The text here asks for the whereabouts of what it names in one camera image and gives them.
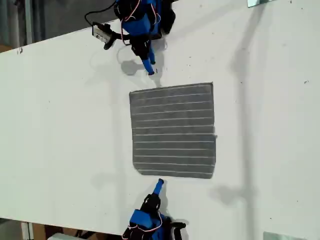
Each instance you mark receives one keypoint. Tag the white table leg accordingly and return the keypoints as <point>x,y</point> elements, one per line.
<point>27,231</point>

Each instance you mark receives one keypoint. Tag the black camera stalk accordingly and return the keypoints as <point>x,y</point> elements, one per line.
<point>111,41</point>

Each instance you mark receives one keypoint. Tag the grey metal post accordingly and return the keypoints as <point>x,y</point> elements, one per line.
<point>28,22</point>

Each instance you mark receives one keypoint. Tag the white box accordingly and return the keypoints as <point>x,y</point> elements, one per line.
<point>62,237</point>

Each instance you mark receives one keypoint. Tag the grey striped square towel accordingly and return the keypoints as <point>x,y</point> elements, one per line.
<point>172,130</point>

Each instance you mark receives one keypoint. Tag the black camera box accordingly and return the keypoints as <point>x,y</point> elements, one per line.
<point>101,33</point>
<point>178,227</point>

